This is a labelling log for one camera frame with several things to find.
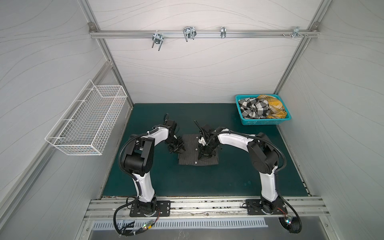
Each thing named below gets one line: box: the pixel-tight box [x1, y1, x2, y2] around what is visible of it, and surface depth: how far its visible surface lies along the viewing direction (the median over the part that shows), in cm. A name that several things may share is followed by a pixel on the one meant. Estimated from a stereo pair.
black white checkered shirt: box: [238, 97, 270, 119], surface depth 107 cm
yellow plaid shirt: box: [257, 94, 287, 119], surface depth 106 cm
